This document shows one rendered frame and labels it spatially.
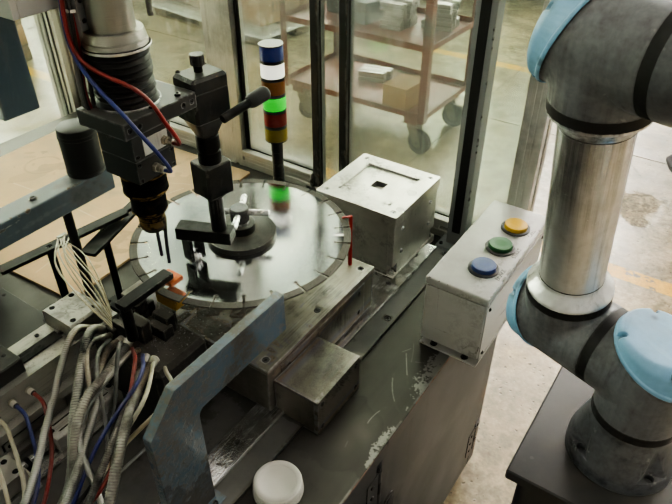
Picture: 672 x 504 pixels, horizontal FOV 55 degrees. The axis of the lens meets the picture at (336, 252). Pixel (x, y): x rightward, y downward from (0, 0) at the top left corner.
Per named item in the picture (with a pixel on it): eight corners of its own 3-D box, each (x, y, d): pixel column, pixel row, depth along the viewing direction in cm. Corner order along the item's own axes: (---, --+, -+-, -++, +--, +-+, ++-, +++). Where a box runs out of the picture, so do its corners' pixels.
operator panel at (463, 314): (483, 261, 132) (494, 199, 123) (535, 280, 127) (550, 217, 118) (418, 342, 113) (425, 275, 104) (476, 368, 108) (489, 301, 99)
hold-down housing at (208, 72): (219, 181, 94) (202, 43, 82) (240, 192, 92) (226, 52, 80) (188, 196, 90) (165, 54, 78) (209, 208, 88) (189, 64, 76)
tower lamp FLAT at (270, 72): (270, 70, 122) (269, 54, 120) (289, 75, 120) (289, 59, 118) (255, 77, 119) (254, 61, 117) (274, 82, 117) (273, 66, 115)
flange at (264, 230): (256, 262, 99) (255, 249, 97) (193, 246, 102) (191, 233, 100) (287, 224, 107) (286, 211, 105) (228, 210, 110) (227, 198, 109)
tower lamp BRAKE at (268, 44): (269, 53, 120) (268, 37, 119) (289, 58, 118) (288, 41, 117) (254, 60, 117) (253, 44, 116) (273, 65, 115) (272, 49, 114)
